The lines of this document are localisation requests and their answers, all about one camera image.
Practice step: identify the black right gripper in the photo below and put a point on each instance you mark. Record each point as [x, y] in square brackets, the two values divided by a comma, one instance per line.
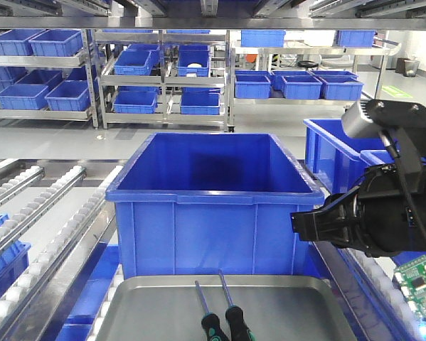
[381, 218]

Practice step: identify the green black screwdriver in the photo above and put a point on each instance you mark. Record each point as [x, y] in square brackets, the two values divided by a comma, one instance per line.
[235, 316]
[210, 322]

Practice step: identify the blue bin right rear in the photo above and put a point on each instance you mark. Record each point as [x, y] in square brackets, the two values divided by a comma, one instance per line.
[332, 156]

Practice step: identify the green circuit board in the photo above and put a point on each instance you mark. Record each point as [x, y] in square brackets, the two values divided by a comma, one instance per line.
[411, 277]

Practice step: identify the right steel shelf trolley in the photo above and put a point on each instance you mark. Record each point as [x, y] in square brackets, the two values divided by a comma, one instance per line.
[305, 84]

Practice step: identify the blue bin centre front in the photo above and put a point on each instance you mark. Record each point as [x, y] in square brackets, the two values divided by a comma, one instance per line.
[196, 203]

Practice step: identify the grey waste bin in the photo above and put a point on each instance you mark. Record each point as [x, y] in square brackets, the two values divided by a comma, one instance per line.
[410, 67]

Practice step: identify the middle steel shelf rack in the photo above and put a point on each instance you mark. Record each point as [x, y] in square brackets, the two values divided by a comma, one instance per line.
[165, 77]

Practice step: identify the steel shelf rack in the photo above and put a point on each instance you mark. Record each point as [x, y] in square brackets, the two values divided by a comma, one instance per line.
[47, 75]
[165, 77]

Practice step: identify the left steel shelf rack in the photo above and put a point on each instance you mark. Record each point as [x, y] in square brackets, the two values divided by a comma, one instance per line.
[47, 75]

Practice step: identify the blue bin lower left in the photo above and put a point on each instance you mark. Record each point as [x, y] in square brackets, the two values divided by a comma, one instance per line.
[12, 264]

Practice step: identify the right roller conveyor rail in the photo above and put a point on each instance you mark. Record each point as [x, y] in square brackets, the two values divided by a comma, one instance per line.
[375, 308]

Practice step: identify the roller conveyor rail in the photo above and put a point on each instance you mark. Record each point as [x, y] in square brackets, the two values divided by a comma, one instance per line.
[69, 242]
[375, 308]

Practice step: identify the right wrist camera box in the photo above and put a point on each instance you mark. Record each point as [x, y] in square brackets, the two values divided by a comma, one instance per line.
[366, 118]

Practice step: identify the left roller conveyor rail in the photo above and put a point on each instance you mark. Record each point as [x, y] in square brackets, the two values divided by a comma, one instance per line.
[69, 242]

